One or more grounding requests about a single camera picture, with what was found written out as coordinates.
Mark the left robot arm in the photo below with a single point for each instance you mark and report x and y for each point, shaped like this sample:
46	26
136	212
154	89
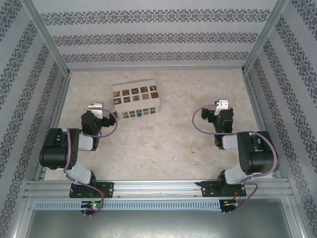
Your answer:
57	148

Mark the controller board with led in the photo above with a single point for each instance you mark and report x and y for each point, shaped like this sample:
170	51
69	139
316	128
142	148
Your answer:
229	204
92	205

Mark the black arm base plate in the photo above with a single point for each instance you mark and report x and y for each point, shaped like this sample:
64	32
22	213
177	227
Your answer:
107	188
206	189

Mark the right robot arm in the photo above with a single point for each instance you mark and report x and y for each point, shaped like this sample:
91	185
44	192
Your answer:
257	153

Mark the aluminium mounting rail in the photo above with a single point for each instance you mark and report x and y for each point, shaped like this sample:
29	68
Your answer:
158	186

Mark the aluminium frame post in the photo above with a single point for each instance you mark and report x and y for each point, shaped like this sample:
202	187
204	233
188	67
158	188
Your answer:
47	37
265	37

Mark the white patterned tin box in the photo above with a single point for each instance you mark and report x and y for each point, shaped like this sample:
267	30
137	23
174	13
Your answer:
135	95

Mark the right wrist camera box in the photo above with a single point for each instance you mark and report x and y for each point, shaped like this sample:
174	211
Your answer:
222	105

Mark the aluminium side rail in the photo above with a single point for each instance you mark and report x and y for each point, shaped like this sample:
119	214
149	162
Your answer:
53	124

